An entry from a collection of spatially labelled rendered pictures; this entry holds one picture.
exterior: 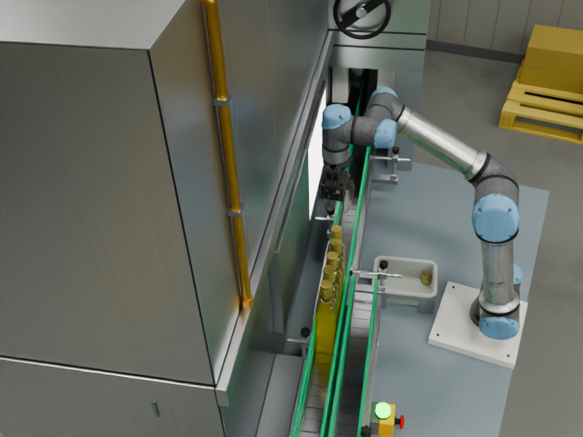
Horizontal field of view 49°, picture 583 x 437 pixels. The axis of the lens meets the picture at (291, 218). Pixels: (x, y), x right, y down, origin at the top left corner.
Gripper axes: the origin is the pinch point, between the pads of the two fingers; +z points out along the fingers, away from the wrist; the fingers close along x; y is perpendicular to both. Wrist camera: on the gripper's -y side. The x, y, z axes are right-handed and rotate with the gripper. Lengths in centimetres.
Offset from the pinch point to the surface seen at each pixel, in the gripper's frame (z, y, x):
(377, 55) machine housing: -3, -87, -3
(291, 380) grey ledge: 36, 38, -5
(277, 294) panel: 9.2, 29.5, -10.4
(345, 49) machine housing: -5, -86, -15
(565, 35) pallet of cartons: 89, -308, 95
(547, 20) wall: 95, -342, 85
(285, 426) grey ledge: 36, 53, -2
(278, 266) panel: -2.1, 29.1, -9.4
